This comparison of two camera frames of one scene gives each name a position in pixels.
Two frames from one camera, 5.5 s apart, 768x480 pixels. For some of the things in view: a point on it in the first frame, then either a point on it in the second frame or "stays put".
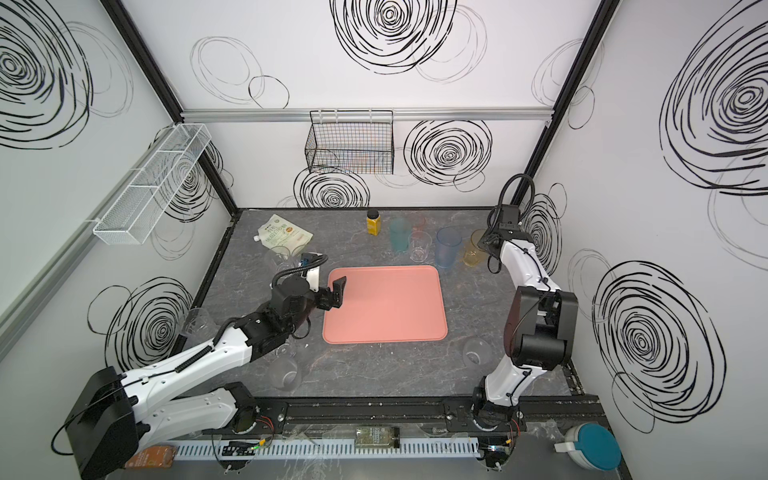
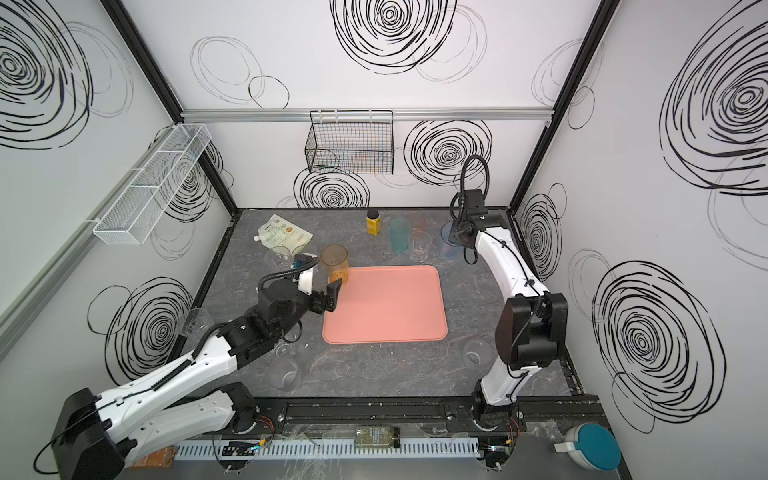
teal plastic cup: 400,232 stays put
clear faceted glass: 419,243 stays put
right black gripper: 498,241 -> 466,222
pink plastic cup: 420,225 stays put
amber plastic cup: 474,256 -> 335,256
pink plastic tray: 387,304 stays put
